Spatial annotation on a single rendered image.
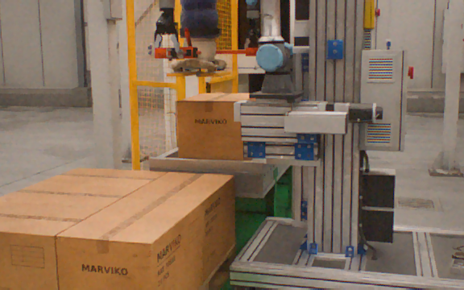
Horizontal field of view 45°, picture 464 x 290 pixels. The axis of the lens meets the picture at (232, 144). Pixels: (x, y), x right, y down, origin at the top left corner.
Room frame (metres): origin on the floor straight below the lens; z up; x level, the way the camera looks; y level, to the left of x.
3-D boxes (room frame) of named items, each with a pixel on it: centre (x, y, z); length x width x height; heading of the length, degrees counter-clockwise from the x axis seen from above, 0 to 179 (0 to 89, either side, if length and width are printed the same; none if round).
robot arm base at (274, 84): (2.67, -0.22, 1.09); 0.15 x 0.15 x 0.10
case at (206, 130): (3.60, 0.07, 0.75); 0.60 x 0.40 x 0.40; 169
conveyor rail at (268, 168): (4.30, -0.46, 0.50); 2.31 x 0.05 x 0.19; 165
